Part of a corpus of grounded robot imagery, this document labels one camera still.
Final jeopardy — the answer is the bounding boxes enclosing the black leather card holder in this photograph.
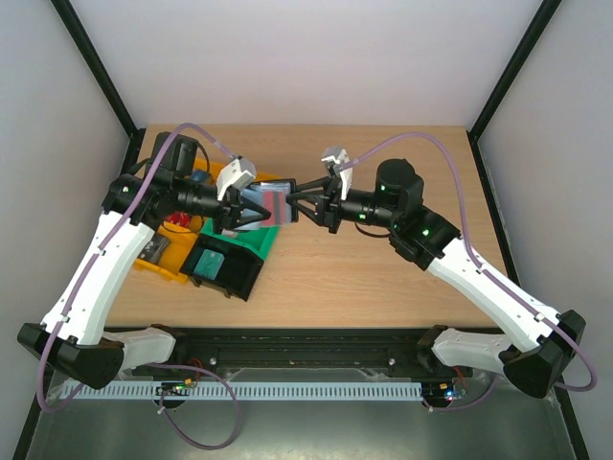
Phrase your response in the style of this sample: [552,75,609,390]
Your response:
[237,179,298,231]

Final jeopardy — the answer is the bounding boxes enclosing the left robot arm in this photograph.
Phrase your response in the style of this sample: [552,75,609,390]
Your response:
[17,133,270,389]

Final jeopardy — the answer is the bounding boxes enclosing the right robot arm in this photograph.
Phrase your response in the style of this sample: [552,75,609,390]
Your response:
[287,159,585,399]

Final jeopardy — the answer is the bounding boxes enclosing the blue VIP card stack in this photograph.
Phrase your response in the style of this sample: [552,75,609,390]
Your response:
[190,169,215,185]

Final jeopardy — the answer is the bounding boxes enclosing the teal card stack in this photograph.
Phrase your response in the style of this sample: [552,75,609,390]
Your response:
[193,249,225,280]

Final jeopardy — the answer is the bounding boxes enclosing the black card stack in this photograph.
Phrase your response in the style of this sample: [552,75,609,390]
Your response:
[138,234,170,265]

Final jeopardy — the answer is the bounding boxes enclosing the green bin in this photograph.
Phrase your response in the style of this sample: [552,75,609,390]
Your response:
[200,220,280,261]

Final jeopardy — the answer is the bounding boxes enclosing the yellow bin far right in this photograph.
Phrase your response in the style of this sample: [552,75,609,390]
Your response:
[253,172,280,185]

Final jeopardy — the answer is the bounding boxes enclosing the yellow bin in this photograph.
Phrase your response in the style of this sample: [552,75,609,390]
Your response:
[133,217,205,285]
[189,156,227,185]
[253,172,280,185]

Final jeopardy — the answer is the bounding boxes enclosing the yellow bin far left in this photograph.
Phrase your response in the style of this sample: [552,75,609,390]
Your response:
[189,156,227,185]

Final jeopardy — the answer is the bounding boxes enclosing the yellow bin near left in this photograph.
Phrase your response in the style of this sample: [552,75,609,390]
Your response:
[133,217,205,285]

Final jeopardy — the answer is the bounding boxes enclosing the black bin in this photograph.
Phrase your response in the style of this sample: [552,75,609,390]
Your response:
[180,234,264,301]

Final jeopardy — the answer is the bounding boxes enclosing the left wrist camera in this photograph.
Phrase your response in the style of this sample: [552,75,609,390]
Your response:
[216,156,257,201]

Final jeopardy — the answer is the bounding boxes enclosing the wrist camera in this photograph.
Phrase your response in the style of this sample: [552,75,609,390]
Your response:
[216,156,257,201]
[321,146,353,200]

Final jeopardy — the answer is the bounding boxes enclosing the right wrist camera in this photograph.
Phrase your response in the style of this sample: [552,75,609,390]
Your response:
[321,146,353,200]

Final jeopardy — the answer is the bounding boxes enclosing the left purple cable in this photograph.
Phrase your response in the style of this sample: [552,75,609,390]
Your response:
[36,123,240,449]

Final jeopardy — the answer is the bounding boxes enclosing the purple cable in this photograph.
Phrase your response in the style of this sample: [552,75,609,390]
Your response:
[36,123,240,449]
[342,131,599,413]

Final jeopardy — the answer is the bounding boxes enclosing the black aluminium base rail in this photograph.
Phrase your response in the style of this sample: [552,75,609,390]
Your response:
[47,327,560,380]

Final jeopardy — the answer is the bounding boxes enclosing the white slotted cable duct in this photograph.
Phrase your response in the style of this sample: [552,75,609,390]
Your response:
[76,380,422,402]

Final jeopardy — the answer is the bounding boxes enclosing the left black frame post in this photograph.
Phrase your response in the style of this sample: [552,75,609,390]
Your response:
[51,0,139,138]

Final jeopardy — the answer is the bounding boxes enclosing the black frame post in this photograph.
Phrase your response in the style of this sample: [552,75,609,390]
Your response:
[51,0,139,138]
[467,0,563,140]

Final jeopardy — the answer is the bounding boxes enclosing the right black frame post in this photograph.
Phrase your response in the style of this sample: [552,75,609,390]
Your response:
[467,0,563,140]

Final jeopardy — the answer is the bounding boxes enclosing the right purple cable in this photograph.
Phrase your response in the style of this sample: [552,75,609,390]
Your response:
[342,131,599,413]

